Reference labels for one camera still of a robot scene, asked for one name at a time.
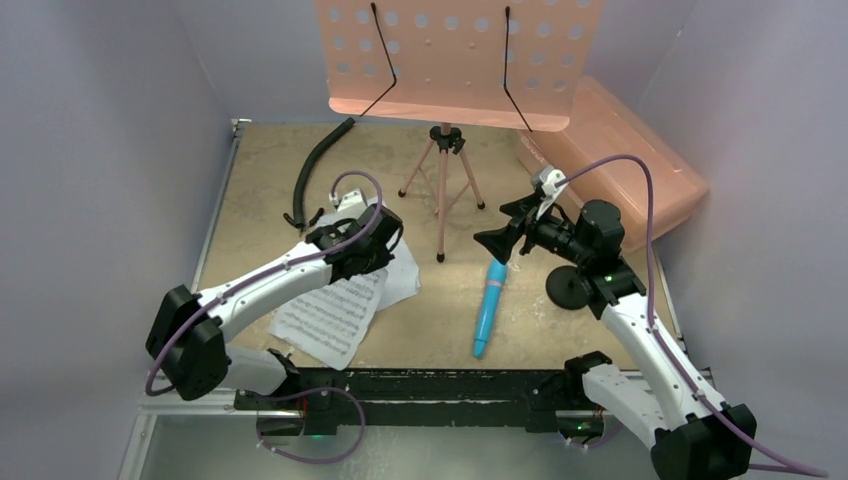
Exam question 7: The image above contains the printed sheet music page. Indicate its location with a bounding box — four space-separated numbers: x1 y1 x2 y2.
270 269 387 370

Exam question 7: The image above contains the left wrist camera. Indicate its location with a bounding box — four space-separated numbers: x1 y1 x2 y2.
335 188 368 218

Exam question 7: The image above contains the pink plastic storage box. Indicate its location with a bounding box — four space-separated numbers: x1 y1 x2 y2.
513 76 708 253

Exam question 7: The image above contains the white paper sheet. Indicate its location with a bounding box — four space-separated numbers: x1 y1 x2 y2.
311 197 423 313

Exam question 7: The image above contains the black round microphone stand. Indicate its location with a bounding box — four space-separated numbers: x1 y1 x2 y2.
545 266 589 310

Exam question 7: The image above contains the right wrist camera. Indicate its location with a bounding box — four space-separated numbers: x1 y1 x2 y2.
531 165 569 201

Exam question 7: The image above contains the aluminium frame rail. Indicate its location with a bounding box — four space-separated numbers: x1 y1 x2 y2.
117 370 741 480

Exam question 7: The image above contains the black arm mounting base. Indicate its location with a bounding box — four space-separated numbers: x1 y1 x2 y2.
234 368 616 440

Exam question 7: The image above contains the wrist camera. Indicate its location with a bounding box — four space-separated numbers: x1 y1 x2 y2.
335 188 368 218
531 165 569 201

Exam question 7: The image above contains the pink perforated music stand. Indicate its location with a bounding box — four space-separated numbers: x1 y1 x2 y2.
315 0 605 264

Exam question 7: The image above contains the blue toy microphone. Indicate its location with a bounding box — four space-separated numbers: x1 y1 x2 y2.
473 259 508 359

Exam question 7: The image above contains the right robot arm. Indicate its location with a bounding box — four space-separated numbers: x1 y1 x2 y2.
473 194 757 479

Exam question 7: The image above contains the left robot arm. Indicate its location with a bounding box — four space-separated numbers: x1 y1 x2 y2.
145 204 403 409

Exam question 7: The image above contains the black foam tube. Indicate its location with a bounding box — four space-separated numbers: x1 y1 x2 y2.
283 117 356 234

